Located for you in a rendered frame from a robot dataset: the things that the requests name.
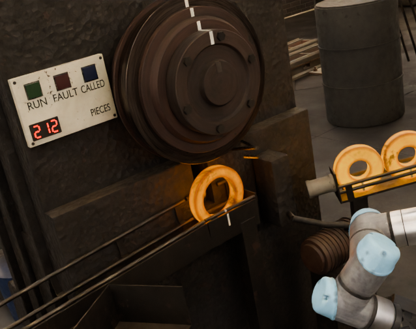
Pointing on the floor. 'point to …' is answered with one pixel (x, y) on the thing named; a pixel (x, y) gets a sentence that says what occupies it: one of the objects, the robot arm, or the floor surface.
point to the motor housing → (326, 261)
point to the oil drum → (360, 61)
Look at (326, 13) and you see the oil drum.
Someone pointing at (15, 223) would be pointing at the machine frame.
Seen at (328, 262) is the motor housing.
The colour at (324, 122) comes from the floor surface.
